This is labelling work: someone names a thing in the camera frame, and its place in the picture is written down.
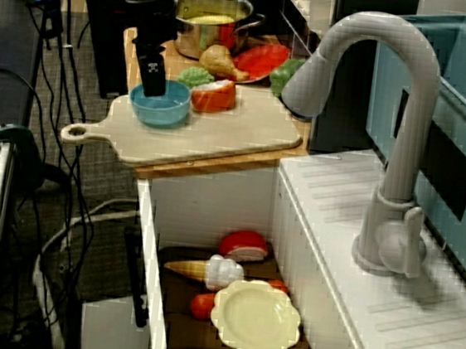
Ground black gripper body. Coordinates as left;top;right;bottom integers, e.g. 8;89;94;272
121;0;182;51

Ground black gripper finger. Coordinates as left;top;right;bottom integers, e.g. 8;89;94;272
131;46;170;99

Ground blue plastic bowl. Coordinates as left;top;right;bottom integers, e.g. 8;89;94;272
126;75;193;132

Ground salmon sushi toy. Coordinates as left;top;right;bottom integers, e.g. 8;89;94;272
188;76;239;116

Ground green grapes toy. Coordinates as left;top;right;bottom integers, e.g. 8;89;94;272
177;64;216;93

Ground steel cooking pot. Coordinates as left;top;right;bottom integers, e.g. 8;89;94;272
168;0;268;66

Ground yellow corn toy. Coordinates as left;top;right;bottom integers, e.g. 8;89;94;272
186;10;236;29

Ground black computer case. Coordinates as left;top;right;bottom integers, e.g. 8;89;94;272
70;0;182;105

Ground toy chicken drumstick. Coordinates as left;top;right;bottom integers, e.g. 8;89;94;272
197;43;254;84

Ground beige cutting board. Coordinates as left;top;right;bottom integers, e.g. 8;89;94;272
57;65;308;182

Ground red plastic plate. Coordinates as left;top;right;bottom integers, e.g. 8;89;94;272
230;39;292;89

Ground green bell pepper toy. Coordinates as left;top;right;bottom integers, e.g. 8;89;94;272
266;56;308;102

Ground green clamp tool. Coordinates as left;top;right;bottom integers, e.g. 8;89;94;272
0;123;74;196

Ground toy ice cream cone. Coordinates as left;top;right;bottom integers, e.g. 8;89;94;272
162;249;247;294

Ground orange tomato toy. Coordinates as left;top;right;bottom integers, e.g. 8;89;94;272
189;290;217;322

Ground white toy sink unit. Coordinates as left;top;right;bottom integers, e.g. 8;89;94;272
120;125;466;349

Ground small orange toy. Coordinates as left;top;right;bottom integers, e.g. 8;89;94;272
265;279;289;294

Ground grey toy faucet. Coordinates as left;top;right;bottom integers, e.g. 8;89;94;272
263;3;453;281

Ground yellow flower-shaped plate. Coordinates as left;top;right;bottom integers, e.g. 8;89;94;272
206;275;304;349

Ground black cable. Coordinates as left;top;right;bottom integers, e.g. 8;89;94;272
0;64;57;168
22;0;123;335

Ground white hose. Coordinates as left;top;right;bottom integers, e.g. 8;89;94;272
26;190;142;349

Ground black cabinet handle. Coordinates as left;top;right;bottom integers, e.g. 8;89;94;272
114;225;158;328

